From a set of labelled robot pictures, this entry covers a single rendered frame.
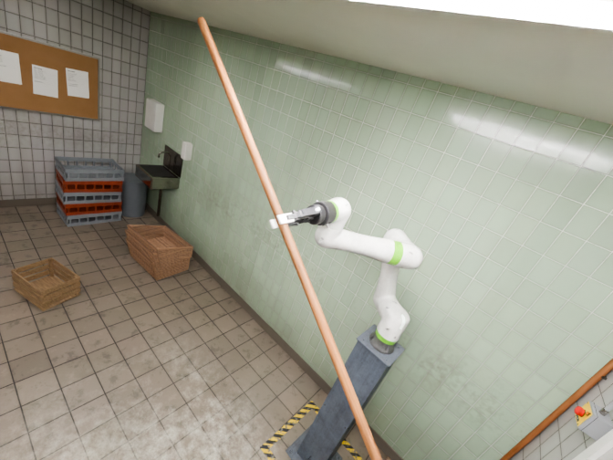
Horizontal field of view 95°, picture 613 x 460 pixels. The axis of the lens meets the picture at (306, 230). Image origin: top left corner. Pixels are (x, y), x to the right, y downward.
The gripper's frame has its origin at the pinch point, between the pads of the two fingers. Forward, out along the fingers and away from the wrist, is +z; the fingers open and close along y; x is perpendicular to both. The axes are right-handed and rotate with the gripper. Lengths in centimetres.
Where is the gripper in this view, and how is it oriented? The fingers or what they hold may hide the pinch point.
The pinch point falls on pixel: (282, 220)
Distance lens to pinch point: 91.6
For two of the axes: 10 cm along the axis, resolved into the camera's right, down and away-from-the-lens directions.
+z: -6.1, 1.5, -7.7
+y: -6.9, 3.7, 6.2
